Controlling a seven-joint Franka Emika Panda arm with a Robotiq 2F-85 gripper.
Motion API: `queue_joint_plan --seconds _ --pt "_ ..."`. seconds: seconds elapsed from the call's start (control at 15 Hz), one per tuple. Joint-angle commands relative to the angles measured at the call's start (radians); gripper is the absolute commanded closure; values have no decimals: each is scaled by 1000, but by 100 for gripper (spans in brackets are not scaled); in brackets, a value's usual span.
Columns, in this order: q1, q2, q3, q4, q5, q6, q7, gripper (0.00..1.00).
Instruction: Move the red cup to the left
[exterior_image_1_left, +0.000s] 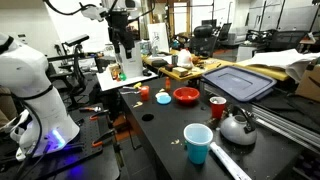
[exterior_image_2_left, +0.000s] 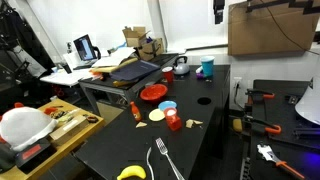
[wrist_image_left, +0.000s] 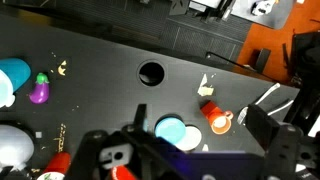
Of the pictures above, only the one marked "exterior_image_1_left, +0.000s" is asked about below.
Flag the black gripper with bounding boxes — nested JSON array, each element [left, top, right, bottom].
[[106, 9, 135, 64]]

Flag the red plastic cup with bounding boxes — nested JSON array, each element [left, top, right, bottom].
[[209, 96, 228, 120]]

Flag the translucent red cup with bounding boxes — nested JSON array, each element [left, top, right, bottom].
[[139, 85, 151, 102]]

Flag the light blue plastic cup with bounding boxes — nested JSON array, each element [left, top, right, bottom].
[[183, 123, 214, 165]]

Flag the white table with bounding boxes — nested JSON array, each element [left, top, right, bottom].
[[96, 66, 159, 93]]

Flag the black flat case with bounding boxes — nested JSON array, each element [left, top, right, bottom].
[[151, 58, 169, 68]]

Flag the white sketch board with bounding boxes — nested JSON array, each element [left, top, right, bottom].
[[147, 22, 170, 54]]

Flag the small orange bottle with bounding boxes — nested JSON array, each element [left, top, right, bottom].
[[164, 76, 172, 93]]

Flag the beige box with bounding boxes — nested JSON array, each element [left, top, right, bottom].
[[171, 66, 190, 78]]

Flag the white cloth covered dome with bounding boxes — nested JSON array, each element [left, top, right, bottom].
[[176, 48, 194, 69]]

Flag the small blue plate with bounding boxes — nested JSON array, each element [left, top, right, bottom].
[[156, 94, 173, 106]]

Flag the black clamp with orange hook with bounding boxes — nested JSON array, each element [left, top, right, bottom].
[[88, 110, 111, 121]]

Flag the red bowl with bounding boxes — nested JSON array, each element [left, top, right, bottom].
[[172, 86, 201, 106]]

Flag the black office chair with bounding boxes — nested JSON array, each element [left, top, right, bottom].
[[189, 23, 221, 59]]

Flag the yellow wooden table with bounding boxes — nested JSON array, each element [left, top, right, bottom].
[[142, 49, 291, 83]]

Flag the black clamp with orange tip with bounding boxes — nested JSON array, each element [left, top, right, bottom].
[[91, 128, 118, 149]]

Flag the black perforated robot table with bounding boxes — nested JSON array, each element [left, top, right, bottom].
[[0, 102, 122, 180]]

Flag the blue plastic bin lid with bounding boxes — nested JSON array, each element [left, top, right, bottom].
[[201, 65, 278, 103]]

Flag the white tube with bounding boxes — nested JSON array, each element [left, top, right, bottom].
[[209, 141, 253, 180]]

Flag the white paper sheets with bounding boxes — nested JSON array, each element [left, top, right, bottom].
[[244, 48, 320, 83]]

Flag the black mesh chair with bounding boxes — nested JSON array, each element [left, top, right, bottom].
[[266, 29, 309, 52]]

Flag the silver aluminium rails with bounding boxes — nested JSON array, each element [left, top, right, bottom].
[[251, 103, 320, 155]]

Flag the cardboard box with black smile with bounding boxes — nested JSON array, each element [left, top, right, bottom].
[[294, 56, 320, 104]]

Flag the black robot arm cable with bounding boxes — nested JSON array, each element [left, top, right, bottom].
[[43, 0, 101, 17]]

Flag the grey kettle with black handle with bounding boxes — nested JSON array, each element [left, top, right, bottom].
[[219, 105, 258, 146]]

